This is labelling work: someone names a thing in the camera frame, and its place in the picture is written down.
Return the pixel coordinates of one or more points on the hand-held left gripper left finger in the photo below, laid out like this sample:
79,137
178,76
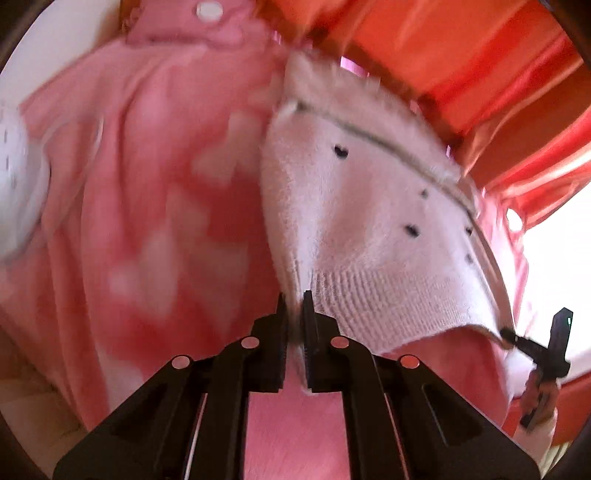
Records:
276,339

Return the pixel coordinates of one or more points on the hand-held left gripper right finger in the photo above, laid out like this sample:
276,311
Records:
312,339

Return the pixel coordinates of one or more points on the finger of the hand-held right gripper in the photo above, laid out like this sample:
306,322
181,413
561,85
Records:
526,346
561,341

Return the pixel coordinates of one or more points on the white knitted sweater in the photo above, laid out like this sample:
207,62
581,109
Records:
369,230

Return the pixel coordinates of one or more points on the pink fleece blanket, white print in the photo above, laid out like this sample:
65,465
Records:
152,221

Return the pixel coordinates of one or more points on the orange curtain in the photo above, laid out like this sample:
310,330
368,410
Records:
443,69

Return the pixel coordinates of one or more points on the white dotted cloth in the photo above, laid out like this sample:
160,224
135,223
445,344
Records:
21,184

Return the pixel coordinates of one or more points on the pink flap with white snap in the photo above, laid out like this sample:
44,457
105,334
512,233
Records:
194,21

